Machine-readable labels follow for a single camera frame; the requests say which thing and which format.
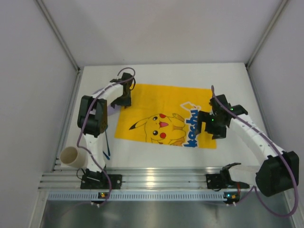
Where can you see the yellow pikachu cloth placemat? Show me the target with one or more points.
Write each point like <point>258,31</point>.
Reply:
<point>165,115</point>

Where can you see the purple plastic plate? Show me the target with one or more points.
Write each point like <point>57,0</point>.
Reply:
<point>112,109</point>

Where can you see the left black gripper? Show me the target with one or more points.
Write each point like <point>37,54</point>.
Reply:
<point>122,101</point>

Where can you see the beige paper cup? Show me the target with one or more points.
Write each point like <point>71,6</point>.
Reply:
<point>73,157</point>

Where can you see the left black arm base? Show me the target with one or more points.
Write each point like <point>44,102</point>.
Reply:
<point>98,180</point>

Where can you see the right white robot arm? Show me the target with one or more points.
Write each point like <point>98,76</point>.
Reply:
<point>277,170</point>

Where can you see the blue metallic spoon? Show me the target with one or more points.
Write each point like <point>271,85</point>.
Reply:
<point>108,147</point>

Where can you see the slotted grey cable duct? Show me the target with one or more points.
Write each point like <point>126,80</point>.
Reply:
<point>141,196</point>

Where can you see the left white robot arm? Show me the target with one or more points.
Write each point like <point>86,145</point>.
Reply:
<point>93,123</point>

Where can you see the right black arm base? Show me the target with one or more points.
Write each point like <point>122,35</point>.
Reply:
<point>222,180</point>

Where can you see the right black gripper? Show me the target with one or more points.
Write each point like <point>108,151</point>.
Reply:
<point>204,122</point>

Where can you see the aluminium mounting rail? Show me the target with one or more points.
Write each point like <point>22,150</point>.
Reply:
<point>65,178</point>

